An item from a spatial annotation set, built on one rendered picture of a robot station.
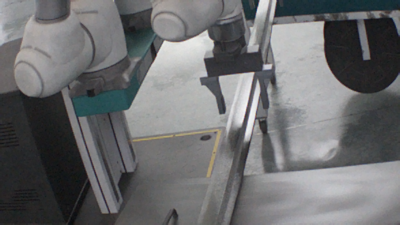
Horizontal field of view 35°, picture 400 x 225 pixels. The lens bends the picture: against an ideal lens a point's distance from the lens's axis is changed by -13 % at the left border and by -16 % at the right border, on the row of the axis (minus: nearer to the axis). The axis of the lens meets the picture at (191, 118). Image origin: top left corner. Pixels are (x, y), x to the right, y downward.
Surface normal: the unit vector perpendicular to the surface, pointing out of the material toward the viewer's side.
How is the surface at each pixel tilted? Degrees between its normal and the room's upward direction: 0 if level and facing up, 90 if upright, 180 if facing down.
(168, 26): 98
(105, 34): 89
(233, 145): 0
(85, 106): 90
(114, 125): 90
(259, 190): 0
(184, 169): 0
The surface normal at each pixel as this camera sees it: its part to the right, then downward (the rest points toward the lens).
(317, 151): -0.22, -0.88
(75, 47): 0.90, 0.22
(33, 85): -0.51, 0.54
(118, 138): -0.15, 0.46
